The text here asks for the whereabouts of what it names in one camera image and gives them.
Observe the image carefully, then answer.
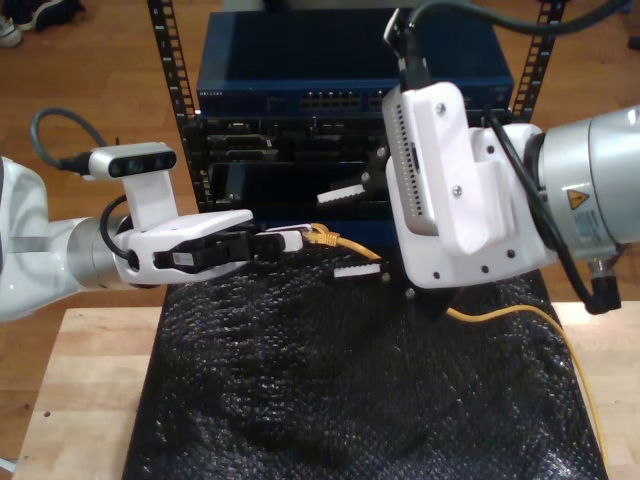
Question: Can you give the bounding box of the black rack server unit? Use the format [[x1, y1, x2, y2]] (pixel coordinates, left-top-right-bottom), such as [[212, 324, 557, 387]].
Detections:
[[182, 113, 526, 166]]

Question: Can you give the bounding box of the wrist thin black cable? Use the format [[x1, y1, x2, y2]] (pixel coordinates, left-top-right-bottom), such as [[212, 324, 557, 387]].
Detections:
[[98, 193, 139, 264]]

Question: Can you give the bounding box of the black bubble mat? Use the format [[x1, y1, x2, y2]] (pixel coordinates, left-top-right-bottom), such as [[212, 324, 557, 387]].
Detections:
[[122, 239, 609, 480]]

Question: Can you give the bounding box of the dark shoe with white stripe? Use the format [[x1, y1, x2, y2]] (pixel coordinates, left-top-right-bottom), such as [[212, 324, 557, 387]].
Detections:
[[10, 0, 87, 32]]

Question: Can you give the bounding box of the black perforated rack post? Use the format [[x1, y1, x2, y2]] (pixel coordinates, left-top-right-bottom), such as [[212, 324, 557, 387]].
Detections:
[[509, 0, 570, 126], [146, 0, 211, 221]]

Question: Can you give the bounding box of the blue network switch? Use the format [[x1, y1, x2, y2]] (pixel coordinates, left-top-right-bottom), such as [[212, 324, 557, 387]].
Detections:
[[195, 10, 516, 119]]

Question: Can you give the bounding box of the yellow network cable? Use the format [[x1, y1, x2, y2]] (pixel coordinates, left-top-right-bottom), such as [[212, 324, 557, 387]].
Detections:
[[302, 223, 609, 480]]

